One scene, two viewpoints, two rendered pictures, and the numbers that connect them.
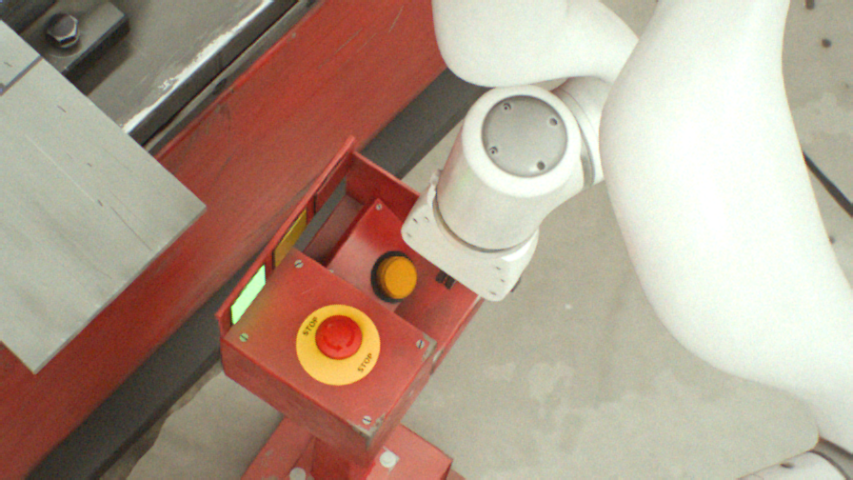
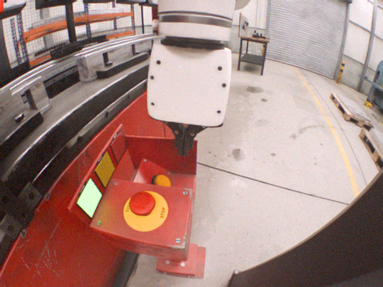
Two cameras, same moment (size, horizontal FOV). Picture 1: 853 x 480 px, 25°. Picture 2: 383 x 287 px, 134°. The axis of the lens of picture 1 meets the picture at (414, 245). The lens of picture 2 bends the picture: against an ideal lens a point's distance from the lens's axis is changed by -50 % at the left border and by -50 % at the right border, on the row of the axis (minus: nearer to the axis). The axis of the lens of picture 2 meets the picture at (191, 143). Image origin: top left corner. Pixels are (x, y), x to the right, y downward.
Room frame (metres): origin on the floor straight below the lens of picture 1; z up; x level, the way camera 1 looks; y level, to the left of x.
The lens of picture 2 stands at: (0.35, 0.02, 1.01)
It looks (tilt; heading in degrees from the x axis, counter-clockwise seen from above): 40 degrees down; 341
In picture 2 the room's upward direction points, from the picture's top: straight up
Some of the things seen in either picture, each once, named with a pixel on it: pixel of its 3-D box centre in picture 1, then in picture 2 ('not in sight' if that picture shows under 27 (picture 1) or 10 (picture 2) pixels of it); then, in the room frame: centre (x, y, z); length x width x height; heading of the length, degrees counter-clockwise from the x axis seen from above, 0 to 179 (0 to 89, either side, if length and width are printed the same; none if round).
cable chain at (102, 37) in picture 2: not in sight; (80, 43); (1.44, 0.35, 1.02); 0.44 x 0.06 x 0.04; 147
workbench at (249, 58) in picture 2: not in sight; (255, 42); (4.22, -3.21, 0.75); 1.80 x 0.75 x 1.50; 137
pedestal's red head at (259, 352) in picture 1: (358, 307); (150, 195); (0.52, 0.04, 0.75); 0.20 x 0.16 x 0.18; 155
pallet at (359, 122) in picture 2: not in sight; (350, 110); (1.34, -3.98, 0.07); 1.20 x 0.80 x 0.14; 135
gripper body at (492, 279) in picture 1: (475, 227); (189, 77); (0.54, -0.04, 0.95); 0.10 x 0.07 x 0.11; 65
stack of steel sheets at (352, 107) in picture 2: not in sight; (352, 106); (1.34, -3.98, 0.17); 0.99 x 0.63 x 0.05; 135
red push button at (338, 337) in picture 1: (338, 340); (143, 206); (0.48, 0.05, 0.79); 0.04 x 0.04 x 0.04
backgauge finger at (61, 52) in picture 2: not in sight; (74, 46); (1.11, 0.28, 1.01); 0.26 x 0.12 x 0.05; 57
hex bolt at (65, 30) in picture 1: (62, 29); (19, 118); (0.67, 0.32, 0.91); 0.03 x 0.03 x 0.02
